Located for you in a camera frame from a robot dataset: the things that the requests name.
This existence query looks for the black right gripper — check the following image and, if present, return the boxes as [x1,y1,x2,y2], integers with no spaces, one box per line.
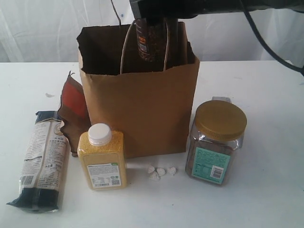
[129,0,245,65]

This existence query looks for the clear can pull-tab lid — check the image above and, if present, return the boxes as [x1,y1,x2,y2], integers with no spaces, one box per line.
[135,18,170,62]

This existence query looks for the brown paper bag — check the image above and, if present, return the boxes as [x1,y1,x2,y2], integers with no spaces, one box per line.
[77,24,200,158]

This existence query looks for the clear jar gold lid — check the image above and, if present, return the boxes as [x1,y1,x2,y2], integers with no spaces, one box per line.
[185,100,247,185]

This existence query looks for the small blue white milk carton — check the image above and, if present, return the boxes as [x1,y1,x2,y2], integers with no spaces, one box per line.
[212,96,232,103]

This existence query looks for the brown red snack pouch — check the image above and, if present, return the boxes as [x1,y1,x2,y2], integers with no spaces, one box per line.
[57,72,91,157]

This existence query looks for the yellow millet bottle white cap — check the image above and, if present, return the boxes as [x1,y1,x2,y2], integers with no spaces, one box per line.
[77,123,127,190]

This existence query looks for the white wrapped candy far left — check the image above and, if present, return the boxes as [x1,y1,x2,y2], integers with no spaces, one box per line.
[147,166,155,174]

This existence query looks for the white wrapped candy right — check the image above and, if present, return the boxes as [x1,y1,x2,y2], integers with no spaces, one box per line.
[167,167,177,176]

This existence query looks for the white wrapped candy middle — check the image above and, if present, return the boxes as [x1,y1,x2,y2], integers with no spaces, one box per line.
[156,168,166,177]

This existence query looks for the noodle packet dark blue ends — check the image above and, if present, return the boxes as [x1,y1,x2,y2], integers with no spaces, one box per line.
[8,111,67,213]

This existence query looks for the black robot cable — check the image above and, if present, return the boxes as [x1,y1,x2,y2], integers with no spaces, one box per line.
[239,0,304,76]

